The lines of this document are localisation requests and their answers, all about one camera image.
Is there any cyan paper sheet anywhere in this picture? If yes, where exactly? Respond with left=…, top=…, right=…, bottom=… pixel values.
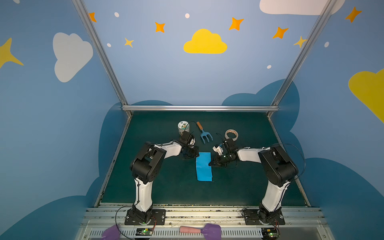
left=196, top=153, right=213, bottom=182

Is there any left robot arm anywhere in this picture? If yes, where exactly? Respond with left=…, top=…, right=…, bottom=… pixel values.
left=125, top=132, right=199, bottom=226

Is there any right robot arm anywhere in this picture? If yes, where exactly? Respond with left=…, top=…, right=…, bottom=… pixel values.
left=209, top=139, right=299, bottom=226

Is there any white double-sided tape roll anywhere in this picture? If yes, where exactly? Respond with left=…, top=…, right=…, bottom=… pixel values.
left=225, top=129, right=239, bottom=142

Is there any small patterned jar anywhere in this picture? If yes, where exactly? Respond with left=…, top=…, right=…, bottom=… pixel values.
left=178, top=121, right=190, bottom=135

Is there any right green circuit board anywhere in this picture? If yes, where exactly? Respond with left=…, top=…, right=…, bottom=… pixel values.
left=262, top=228, right=280, bottom=240

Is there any green circuit board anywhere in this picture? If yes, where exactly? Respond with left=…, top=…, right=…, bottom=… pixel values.
left=135, top=228, right=154, bottom=237
left=262, top=228, right=280, bottom=240

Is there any left green circuit board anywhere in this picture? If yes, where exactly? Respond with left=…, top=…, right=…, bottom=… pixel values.
left=135, top=228, right=154, bottom=237

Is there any purple scoop left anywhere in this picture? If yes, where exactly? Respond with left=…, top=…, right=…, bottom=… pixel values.
left=101, top=225, right=121, bottom=240

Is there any blue garden fork wooden handle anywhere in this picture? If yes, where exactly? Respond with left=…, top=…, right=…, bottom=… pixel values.
left=197, top=122, right=213, bottom=144

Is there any aluminium back frame rail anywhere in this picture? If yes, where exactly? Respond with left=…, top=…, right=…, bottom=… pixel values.
left=122, top=105, right=279, bottom=113

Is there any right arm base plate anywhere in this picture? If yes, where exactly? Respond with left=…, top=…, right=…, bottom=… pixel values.
left=241, top=208, right=286, bottom=225

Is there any purple shovel pink handle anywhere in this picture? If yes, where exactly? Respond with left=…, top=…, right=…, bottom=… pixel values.
left=180, top=224, right=222, bottom=240

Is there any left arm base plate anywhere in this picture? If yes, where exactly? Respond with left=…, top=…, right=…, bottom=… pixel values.
left=124, top=209, right=166, bottom=226

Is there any right side floor rail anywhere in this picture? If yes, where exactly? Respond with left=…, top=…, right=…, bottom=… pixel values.
left=267, top=117, right=312, bottom=207

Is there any floor rail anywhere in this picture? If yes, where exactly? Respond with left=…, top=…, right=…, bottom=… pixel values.
left=267, top=117, right=312, bottom=207
left=94, top=116, right=132, bottom=208

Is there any front aluminium rail base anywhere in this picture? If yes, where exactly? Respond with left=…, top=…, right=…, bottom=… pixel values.
left=75, top=204, right=335, bottom=240

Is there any left side floor rail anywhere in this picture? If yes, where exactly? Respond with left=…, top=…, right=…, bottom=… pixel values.
left=94, top=116, right=132, bottom=208

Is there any aluminium right corner post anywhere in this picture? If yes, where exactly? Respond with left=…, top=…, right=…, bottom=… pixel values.
left=267, top=0, right=338, bottom=119

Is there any aluminium corner post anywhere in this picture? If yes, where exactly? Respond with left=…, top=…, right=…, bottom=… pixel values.
left=72, top=0, right=129, bottom=107
left=267, top=0, right=338, bottom=119

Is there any aluminium left corner post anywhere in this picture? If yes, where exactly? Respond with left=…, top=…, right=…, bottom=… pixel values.
left=72, top=0, right=129, bottom=107

